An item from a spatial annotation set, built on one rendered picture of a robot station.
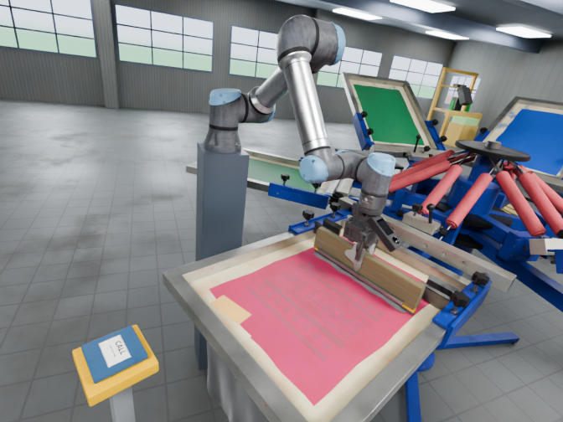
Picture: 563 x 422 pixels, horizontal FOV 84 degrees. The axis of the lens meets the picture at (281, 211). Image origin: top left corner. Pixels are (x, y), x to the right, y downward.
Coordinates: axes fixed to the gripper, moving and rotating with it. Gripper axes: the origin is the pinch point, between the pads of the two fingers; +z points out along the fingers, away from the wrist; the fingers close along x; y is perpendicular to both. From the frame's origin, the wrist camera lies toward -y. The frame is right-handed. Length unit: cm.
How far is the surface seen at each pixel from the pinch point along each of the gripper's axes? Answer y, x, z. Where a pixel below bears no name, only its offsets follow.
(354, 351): -16.3, 24.7, 5.1
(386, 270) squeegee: -8.4, 1.5, -4.1
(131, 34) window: 870, -227, -97
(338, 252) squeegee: 8.5, 1.6, -1.4
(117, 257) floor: 194, 23, 95
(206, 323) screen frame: 7, 51, 1
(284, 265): 18.5, 15.9, 4.3
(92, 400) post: 7, 74, 5
